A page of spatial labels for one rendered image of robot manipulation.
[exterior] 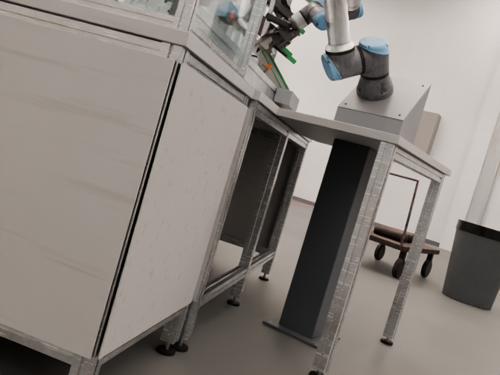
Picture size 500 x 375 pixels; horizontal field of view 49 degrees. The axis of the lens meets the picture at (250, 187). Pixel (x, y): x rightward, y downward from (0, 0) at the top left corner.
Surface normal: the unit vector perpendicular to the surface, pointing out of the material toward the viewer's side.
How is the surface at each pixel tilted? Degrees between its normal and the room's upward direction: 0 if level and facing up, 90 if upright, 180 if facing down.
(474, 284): 94
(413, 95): 44
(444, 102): 90
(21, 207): 90
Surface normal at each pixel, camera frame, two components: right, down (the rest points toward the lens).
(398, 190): -0.50, -0.10
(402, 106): -0.16, -0.76
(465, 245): -0.83, -0.13
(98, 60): -0.22, 0.00
